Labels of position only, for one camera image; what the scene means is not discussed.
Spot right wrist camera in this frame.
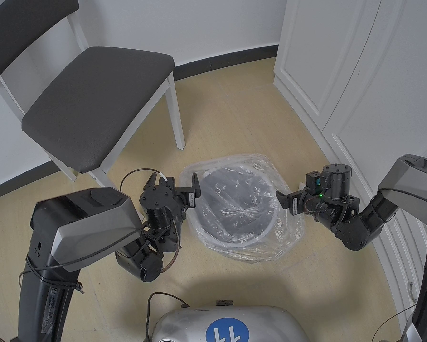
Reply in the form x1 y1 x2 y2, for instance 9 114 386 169
305 171 323 192

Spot clear plastic bag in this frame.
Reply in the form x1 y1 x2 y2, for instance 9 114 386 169
180 152 306 263

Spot white chair grey cushions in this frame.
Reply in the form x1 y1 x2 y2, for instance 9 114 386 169
0 0 186 195

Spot white wardrobe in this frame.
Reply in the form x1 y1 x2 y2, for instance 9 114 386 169
273 0 427 342

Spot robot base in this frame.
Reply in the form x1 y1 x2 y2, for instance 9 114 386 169
152 299 311 342

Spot black cable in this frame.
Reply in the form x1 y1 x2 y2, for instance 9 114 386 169
120 169 169 191
146 292 190 340
371 305 419 342

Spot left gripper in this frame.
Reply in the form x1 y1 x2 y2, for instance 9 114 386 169
171 172 203 223

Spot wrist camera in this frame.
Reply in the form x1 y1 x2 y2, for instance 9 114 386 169
305 171 323 192
158 176 177 199

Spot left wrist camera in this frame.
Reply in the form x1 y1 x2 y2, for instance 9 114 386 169
158 176 177 199

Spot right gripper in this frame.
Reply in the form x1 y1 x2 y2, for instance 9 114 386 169
276 190 329 222

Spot white trash bin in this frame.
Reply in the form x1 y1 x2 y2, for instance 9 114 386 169
196 162 276 251

